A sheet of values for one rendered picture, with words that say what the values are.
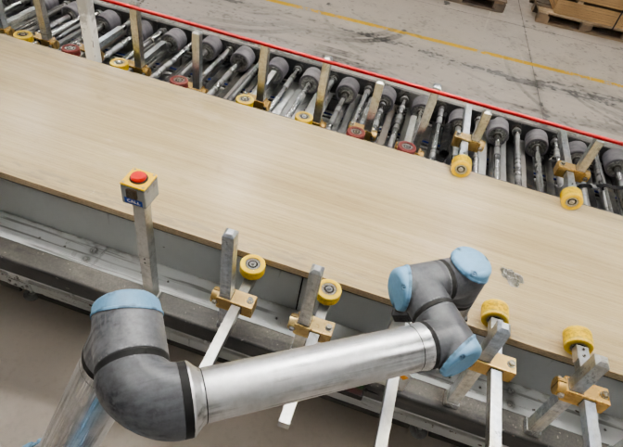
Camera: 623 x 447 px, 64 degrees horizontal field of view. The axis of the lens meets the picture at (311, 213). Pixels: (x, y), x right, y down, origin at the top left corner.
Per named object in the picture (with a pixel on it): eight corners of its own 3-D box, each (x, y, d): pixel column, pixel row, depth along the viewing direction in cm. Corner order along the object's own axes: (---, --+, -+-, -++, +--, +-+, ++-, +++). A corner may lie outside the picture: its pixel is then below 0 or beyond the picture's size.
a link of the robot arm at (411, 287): (414, 302, 96) (468, 291, 100) (389, 258, 103) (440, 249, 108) (401, 330, 102) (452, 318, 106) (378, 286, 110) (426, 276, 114)
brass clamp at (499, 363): (508, 385, 137) (516, 376, 134) (460, 368, 139) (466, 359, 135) (508, 365, 142) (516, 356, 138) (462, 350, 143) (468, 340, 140)
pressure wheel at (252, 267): (267, 289, 164) (270, 267, 156) (245, 299, 160) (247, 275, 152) (256, 273, 168) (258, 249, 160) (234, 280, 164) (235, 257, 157)
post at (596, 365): (526, 445, 156) (612, 367, 124) (514, 441, 157) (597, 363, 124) (526, 435, 159) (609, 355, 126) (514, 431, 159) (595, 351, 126)
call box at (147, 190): (146, 211, 133) (144, 190, 128) (122, 204, 134) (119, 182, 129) (159, 196, 138) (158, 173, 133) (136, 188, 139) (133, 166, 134)
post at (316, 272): (298, 366, 165) (322, 274, 132) (287, 363, 165) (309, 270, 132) (301, 358, 167) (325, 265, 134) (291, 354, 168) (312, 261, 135)
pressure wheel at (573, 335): (592, 339, 143) (562, 339, 147) (595, 356, 148) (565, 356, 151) (591, 323, 148) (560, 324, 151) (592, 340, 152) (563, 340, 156)
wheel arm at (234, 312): (199, 399, 133) (199, 390, 130) (187, 394, 133) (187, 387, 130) (258, 279, 164) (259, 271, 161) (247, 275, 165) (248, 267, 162)
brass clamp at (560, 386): (601, 415, 135) (611, 407, 131) (551, 399, 136) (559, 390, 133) (598, 395, 139) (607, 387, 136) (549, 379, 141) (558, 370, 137)
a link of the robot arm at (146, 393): (93, 440, 66) (499, 344, 91) (89, 358, 74) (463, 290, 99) (100, 474, 74) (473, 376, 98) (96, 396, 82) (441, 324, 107)
